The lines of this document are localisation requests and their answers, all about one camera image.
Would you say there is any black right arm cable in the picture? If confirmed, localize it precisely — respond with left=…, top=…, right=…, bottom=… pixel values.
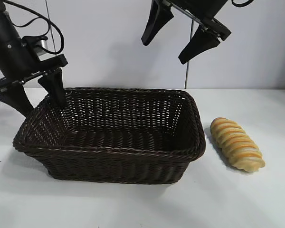
left=231, top=0, right=251, bottom=7

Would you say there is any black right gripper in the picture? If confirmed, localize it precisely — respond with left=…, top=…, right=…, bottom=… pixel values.
left=141, top=0, right=231, bottom=65

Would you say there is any dark brown wicker basket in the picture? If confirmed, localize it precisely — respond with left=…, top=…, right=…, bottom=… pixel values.
left=12, top=87, right=207, bottom=185

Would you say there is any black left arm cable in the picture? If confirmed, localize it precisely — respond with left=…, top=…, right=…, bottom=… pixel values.
left=3, top=0, right=65, bottom=57

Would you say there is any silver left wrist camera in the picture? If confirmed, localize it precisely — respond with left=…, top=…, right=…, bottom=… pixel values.
left=22, top=35, right=56, bottom=63

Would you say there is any thin grey vertical rod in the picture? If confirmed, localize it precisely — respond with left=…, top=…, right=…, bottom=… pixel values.
left=45, top=0, right=55, bottom=52
left=184, top=19, right=193, bottom=89

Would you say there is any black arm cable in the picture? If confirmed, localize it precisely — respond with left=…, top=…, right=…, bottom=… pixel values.
left=3, top=0, right=65, bottom=57
left=231, top=0, right=251, bottom=7

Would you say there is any long striped bread loaf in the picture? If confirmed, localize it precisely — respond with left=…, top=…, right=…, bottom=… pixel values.
left=209, top=116, right=266, bottom=172

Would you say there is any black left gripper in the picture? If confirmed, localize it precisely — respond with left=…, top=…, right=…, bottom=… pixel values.
left=0, top=10, right=69, bottom=117

